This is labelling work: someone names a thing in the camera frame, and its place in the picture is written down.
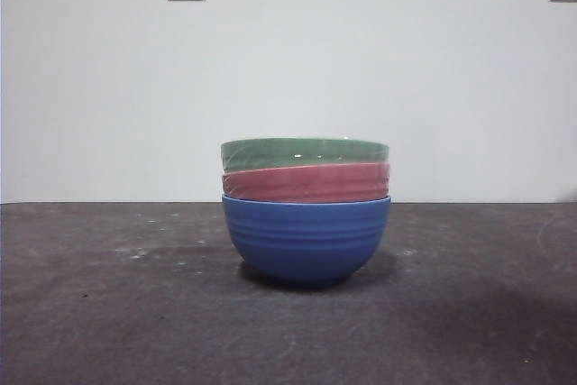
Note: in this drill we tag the red ribbed bowl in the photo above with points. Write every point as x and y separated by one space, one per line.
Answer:
306 184

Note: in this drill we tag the blue ribbed bowl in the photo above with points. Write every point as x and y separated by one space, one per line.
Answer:
306 245

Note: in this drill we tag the green ribbed bowl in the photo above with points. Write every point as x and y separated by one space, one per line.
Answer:
302 153

